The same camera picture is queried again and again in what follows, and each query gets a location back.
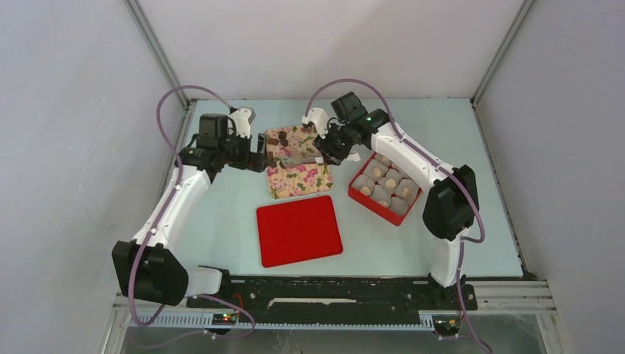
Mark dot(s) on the metal tongs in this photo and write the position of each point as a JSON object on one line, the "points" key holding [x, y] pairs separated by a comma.
{"points": [[288, 162]]}

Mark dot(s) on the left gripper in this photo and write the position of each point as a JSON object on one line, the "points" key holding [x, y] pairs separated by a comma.
{"points": [[255, 161]]}

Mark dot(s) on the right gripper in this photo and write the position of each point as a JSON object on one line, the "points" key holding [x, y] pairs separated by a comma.
{"points": [[331, 154]]}

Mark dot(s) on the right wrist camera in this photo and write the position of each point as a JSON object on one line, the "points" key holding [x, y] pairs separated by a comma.
{"points": [[317, 118]]}

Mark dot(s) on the red box lid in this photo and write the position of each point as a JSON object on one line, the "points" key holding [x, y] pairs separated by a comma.
{"points": [[298, 231]]}

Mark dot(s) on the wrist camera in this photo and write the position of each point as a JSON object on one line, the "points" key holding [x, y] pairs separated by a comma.
{"points": [[242, 118], [317, 118]]}

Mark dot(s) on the floral tray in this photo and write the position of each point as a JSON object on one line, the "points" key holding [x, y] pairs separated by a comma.
{"points": [[296, 141]]}

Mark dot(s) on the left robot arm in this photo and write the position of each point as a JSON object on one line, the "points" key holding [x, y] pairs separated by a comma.
{"points": [[149, 267]]}

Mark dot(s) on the red chocolate box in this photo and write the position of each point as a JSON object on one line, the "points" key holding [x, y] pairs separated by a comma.
{"points": [[384, 190]]}

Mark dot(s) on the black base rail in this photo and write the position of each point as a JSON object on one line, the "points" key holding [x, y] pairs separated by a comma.
{"points": [[345, 301]]}

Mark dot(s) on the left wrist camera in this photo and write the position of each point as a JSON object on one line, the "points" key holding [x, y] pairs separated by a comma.
{"points": [[242, 118]]}

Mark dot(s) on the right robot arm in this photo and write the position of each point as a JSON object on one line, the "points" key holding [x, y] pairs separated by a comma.
{"points": [[451, 206]]}

